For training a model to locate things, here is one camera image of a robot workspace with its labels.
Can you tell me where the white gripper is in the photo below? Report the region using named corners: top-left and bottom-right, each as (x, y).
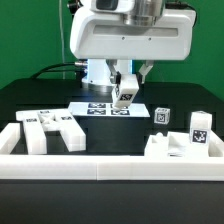
top-left (70, 0), bottom-right (196, 84)

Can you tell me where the white chair seat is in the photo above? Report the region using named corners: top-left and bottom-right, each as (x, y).
top-left (143, 131), bottom-right (224, 158)

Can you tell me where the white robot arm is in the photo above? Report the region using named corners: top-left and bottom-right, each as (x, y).
top-left (70, 0), bottom-right (197, 90)

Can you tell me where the white tagged cube near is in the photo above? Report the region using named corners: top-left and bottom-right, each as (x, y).
top-left (154, 107), bottom-right (170, 124)

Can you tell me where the white marker sheet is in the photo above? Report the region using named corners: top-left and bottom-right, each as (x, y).
top-left (68, 102), bottom-right (150, 118)

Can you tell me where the white U-shaped fence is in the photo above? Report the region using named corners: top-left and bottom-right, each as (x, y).
top-left (0, 123), bottom-right (224, 181)

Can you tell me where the black cable bundle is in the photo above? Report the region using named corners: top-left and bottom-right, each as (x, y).
top-left (29, 60), bottom-right (88, 80)

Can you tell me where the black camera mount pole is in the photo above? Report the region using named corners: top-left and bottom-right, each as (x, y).
top-left (67, 0), bottom-right (82, 10)

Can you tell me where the white hanging cable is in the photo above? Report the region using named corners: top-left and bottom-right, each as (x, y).
top-left (58, 0), bottom-right (66, 80)

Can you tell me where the white chair back frame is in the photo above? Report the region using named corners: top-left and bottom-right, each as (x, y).
top-left (16, 109), bottom-right (86, 155)

